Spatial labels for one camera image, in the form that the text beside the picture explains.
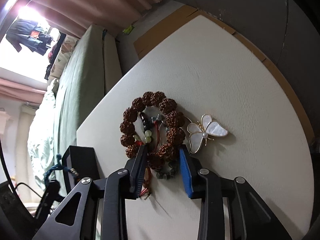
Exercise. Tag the white table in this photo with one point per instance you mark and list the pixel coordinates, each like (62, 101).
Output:
(239, 121)

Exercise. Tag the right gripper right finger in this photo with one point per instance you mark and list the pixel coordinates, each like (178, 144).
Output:
(189, 169)

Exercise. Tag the green covered bed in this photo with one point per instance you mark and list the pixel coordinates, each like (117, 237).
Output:
(91, 72)

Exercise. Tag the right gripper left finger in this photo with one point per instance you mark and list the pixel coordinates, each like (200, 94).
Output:
(136, 167)

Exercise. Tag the hanging dark clothes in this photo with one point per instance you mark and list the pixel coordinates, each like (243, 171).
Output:
(30, 34)

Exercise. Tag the floral pillow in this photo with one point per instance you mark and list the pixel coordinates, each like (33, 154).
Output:
(63, 56)

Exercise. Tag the light green blanket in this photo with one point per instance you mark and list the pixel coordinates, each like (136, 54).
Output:
(40, 144)

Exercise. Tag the white shell butterfly brooch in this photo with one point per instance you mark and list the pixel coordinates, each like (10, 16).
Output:
(202, 131)

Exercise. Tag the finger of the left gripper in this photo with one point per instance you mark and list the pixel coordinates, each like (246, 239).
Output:
(50, 196)

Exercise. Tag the flattened brown cardboard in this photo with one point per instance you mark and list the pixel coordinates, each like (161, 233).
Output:
(185, 14)

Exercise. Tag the pink curtain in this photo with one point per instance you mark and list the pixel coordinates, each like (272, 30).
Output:
(74, 17)

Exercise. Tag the green yellow floor item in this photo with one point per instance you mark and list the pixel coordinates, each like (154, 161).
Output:
(128, 30)

